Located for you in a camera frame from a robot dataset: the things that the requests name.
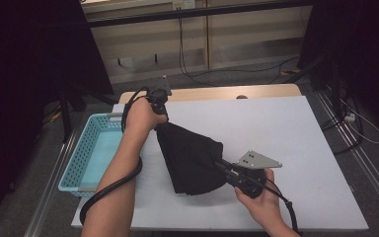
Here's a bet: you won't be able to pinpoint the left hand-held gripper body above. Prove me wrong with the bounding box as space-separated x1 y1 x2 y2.
145 74 174 117

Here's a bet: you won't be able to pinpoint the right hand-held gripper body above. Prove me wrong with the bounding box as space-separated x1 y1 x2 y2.
231 149 283 199

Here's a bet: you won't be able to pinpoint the black shorts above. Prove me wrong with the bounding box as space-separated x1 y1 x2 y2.
154 120 229 197

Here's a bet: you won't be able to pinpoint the light blue perforated plastic basket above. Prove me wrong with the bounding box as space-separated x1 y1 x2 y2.
57 112 146 198

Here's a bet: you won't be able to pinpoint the person's left hand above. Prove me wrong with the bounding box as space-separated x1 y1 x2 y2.
123 96 169 135

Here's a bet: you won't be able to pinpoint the person's right hand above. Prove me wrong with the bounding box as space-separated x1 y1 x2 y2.
234 168 286 229

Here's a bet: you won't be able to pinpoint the light wooden table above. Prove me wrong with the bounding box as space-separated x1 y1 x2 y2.
117 83 303 106

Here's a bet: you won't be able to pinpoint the white table mat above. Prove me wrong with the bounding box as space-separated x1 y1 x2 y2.
70 95 370 232

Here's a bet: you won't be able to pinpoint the black stand legs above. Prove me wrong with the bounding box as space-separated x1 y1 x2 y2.
58 83 119 143

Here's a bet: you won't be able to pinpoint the long wooden counter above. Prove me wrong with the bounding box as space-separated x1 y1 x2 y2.
80 0 314 85

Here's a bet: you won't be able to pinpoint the black curtain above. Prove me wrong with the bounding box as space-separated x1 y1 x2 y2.
0 0 114 225
297 0 379 133

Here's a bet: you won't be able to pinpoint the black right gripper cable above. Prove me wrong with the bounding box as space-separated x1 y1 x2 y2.
259 178 300 234

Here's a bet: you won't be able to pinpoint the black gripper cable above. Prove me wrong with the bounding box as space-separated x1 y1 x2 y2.
78 85 153 227
259 178 300 234

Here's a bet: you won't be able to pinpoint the black power cable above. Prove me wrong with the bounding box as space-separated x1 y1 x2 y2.
177 8 301 88

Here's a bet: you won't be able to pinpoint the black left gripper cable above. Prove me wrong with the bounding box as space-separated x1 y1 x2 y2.
78 85 153 227

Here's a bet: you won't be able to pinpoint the white wall socket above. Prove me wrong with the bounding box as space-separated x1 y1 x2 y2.
172 0 197 11

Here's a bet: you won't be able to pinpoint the black camera stand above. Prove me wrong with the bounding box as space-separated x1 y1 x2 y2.
283 53 343 117

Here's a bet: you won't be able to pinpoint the white cable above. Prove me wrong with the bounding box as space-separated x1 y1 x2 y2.
340 98 379 145

